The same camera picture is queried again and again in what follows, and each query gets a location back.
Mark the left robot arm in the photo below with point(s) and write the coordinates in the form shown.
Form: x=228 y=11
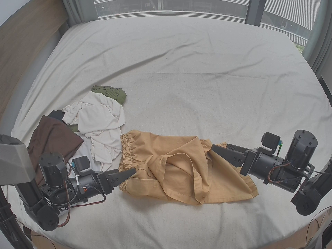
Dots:
x=15 y=159

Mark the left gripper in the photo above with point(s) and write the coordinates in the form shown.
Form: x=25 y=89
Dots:
x=90 y=184

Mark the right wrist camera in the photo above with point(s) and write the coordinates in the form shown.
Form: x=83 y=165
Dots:
x=269 y=140

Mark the olive green garment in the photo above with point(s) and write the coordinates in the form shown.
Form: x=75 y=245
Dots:
x=114 y=93

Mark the tan shorts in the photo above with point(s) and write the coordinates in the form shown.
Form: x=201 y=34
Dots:
x=168 y=170

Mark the dark brown garment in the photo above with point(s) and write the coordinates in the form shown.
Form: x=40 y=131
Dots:
x=54 y=136

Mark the grey-green curtain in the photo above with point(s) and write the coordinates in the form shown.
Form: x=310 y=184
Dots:
x=77 y=4
x=321 y=35

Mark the cream white garment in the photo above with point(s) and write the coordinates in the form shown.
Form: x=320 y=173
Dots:
x=98 y=118

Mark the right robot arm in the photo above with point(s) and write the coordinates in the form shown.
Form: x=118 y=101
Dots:
x=302 y=149

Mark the black garment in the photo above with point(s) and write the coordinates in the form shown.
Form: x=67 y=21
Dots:
x=55 y=115

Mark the bed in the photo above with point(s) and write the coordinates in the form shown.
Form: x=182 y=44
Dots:
x=181 y=61

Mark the window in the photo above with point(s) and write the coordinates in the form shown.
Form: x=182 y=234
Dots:
x=256 y=4

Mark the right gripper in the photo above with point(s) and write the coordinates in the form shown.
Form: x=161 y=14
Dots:
x=262 y=165

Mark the pale grey garment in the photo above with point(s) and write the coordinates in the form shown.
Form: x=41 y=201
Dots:
x=84 y=152

